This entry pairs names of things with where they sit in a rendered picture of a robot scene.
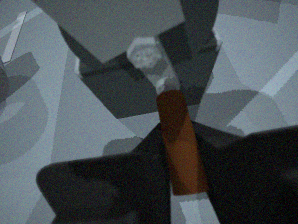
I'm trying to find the grey cylinder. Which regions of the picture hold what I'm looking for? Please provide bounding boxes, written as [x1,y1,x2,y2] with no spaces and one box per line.
[0,56,9,103]

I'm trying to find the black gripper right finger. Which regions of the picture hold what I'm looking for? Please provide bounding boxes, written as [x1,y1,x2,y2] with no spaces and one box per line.
[191,120,298,224]

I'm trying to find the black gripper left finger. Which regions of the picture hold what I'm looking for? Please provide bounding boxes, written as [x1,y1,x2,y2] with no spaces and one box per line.
[36,123,171,224]

